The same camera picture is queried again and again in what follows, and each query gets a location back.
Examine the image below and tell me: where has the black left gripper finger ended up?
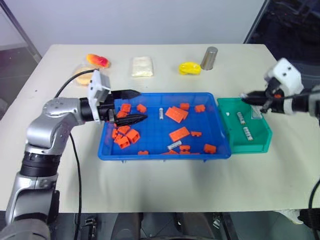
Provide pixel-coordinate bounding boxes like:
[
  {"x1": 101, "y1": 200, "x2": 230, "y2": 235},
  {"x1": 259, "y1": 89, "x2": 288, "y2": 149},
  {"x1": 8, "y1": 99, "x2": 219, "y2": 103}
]
[
  {"x1": 111, "y1": 88, "x2": 142, "y2": 101},
  {"x1": 114, "y1": 113, "x2": 149, "y2": 127}
]

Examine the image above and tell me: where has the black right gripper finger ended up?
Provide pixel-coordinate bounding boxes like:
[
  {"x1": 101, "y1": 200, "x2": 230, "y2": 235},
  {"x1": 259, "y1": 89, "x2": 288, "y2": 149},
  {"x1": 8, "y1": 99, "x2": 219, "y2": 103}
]
[
  {"x1": 245, "y1": 90, "x2": 269, "y2": 99},
  {"x1": 241, "y1": 97, "x2": 270, "y2": 106}
]

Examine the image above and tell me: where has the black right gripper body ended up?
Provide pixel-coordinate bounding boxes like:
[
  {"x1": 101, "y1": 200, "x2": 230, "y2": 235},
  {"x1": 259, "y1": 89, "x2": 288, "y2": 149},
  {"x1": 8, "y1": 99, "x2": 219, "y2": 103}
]
[{"x1": 259, "y1": 76, "x2": 285, "y2": 114}]

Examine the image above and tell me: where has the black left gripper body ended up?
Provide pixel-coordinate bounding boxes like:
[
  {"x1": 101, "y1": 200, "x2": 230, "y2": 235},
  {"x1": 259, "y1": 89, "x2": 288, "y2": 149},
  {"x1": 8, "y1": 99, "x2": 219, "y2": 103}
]
[{"x1": 97, "y1": 91, "x2": 119, "y2": 124}]

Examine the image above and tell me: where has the white label in green bin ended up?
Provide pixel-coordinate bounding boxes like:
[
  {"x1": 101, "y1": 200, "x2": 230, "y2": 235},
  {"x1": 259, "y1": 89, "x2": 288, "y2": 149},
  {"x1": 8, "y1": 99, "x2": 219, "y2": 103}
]
[{"x1": 250, "y1": 105, "x2": 264, "y2": 119}]

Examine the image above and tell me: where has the blue plastic bin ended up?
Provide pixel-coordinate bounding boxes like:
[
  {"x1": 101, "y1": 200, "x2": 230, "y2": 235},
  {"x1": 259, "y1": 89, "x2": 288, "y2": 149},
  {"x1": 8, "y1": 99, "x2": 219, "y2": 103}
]
[{"x1": 97, "y1": 92, "x2": 232, "y2": 163}]

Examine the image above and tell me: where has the green plastic bin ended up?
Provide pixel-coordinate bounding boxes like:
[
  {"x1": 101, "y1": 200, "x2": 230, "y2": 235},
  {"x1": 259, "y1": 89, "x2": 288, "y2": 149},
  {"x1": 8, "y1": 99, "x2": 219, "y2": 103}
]
[{"x1": 216, "y1": 97, "x2": 274, "y2": 154}]

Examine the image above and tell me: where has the white plastic packet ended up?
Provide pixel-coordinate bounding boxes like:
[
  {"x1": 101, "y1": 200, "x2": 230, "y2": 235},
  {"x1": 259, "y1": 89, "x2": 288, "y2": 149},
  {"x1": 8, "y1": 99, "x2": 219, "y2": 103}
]
[{"x1": 130, "y1": 55, "x2": 155, "y2": 78}]

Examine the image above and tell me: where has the clear packed round pastry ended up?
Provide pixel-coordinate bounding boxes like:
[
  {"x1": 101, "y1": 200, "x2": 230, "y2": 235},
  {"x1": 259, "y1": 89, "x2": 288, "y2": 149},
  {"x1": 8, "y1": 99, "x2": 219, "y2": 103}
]
[{"x1": 72, "y1": 63, "x2": 97, "y2": 87}]

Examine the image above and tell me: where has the orange red toy fruit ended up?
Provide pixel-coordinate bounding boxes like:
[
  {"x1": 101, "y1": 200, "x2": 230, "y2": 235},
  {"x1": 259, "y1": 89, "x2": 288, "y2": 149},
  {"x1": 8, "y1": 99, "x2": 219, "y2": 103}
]
[{"x1": 85, "y1": 53, "x2": 111, "y2": 69}]

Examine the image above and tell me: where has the large orange brick plate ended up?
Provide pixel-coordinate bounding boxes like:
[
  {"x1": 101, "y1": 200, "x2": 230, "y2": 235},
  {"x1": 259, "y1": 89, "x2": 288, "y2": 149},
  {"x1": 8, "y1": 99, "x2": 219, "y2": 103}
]
[
  {"x1": 164, "y1": 106, "x2": 189, "y2": 124},
  {"x1": 168, "y1": 126, "x2": 191, "y2": 142}
]

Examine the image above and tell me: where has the silver metal cup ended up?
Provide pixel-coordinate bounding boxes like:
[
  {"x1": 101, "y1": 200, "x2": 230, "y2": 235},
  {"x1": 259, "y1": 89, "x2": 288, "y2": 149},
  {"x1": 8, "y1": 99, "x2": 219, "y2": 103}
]
[{"x1": 200, "y1": 46, "x2": 219, "y2": 70}]

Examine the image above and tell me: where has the yellow plastic toy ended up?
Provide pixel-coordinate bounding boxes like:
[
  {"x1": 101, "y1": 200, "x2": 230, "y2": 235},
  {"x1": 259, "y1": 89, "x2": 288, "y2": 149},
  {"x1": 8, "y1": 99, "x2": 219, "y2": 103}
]
[{"x1": 178, "y1": 62, "x2": 202, "y2": 76}]

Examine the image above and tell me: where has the white black object under table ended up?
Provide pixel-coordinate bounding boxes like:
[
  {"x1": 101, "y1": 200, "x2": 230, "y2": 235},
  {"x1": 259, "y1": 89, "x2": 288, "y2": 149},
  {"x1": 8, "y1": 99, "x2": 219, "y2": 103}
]
[{"x1": 274, "y1": 208, "x2": 320, "y2": 229}]

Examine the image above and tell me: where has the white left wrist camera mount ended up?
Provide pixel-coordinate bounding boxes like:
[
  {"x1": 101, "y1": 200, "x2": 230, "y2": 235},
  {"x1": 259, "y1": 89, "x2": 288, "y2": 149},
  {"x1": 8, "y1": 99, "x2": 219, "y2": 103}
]
[{"x1": 87, "y1": 69, "x2": 112, "y2": 125}]

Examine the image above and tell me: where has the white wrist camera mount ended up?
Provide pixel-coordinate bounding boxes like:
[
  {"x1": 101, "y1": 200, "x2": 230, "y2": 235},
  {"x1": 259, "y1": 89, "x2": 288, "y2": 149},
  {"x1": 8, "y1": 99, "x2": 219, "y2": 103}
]
[
  {"x1": 264, "y1": 57, "x2": 305, "y2": 95},
  {"x1": 87, "y1": 69, "x2": 112, "y2": 125}
]

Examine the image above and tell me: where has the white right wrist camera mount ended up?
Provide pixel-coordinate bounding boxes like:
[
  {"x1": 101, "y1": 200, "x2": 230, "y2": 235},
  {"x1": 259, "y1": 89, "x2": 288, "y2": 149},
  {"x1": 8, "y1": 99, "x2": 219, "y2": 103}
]
[{"x1": 264, "y1": 57, "x2": 305, "y2": 95}]

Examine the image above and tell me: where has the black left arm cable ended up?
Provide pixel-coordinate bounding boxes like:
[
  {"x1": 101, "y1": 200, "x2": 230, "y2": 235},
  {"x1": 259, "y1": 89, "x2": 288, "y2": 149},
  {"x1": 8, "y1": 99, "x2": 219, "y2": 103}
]
[
  {"x1": 54, "y1": 69, "x2": 96, "y2": 99},
  {"x1": 69, "y1": 131, "x2": 83, "y2": 240}
]

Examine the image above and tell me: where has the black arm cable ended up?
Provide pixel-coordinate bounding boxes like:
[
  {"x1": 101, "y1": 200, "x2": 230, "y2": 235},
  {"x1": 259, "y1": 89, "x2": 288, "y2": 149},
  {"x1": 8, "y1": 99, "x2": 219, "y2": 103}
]
[
  {"x1": 54, "y1": 69, "x2": 96, "y2": 99},
  {"x1": 307, "y1": 179, "x2": 320, "y2": 211},
  {"x1": 69, "y1": 131, "x2": 83, "y2": 240}
]

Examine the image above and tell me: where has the dark panel with frame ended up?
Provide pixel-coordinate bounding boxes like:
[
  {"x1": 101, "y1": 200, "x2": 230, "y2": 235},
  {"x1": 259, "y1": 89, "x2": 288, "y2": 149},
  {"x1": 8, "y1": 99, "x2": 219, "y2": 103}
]
[{"x1": 243, "y1": 0, "x2": 320, "y2": 83}]

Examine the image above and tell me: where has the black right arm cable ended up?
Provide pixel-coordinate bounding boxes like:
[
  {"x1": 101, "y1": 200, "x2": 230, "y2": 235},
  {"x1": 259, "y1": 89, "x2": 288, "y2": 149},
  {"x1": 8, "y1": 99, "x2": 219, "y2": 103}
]
[{"x1": 307, "y1": 179, "x2": 320, "y2": 211}]

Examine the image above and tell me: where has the dark metal frame post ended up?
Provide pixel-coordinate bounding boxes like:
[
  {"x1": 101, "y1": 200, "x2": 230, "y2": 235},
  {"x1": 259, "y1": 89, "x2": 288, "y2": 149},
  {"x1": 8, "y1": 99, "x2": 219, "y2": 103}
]
[{"x1": 0, "y1": 0, "x2": 43, "y2": 64}]

